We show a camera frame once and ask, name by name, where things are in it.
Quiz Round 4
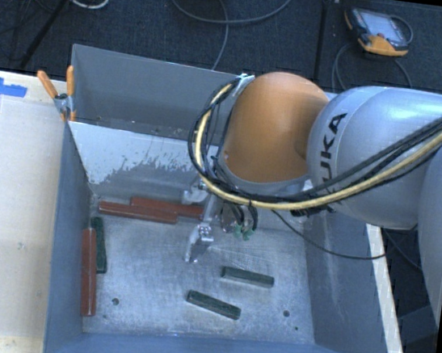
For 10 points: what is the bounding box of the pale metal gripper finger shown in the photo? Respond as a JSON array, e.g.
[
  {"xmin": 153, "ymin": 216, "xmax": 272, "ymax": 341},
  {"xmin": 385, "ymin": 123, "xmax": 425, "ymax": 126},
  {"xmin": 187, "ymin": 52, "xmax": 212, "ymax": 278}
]
[
  {"xmin": 183, "ymin": 231, "xmax": 200, "ymax": 265},
  {"xmin": 191, "ymin": 225, "xmax": 217, "ymax": 267}
]

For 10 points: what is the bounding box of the grey metal bin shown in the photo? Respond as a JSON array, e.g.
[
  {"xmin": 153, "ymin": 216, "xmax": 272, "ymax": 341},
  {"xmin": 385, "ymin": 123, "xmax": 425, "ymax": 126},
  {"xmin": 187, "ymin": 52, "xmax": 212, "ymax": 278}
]
[{"xmin": 29, "ymin": 43, "xmax": 430, "ymax": 353}]

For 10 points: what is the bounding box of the red-brown flat block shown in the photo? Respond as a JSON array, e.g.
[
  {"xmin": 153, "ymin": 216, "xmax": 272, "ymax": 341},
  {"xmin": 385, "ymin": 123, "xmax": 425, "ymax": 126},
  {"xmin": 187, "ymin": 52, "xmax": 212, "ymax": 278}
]
[
  {"xmin": 70, "ymin": 226, "xmax": 109, "ymax": 320},
  {"xmin": 129, "ymin": 195, "xmax": 205, "ymax": 221},
  {"xmin": 97, "ymin": 200, "xmax": 180, "ymax": 226}
]

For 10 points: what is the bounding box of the dark green flat block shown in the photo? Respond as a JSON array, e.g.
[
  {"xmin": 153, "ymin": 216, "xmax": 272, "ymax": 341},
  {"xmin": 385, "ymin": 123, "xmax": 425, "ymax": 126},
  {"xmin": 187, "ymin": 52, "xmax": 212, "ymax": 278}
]
[
  {"xmin": 82, "ymin": 215, "xmax": 116, "ymax": 276},
  {"xmin": 219, "ymin": 265, "xmax": 276, "ymax": 290},
  {"xmin": 184, "ymin": 288, "xmax": 245, "ymax": 322}
]

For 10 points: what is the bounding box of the pale wood flat board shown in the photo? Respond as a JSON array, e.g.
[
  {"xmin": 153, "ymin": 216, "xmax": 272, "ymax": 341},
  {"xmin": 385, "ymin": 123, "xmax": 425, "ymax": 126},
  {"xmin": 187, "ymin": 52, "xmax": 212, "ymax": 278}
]
[{"xmin": 0, "ymin": 94, "xmax": 432, "ymax": 353}]

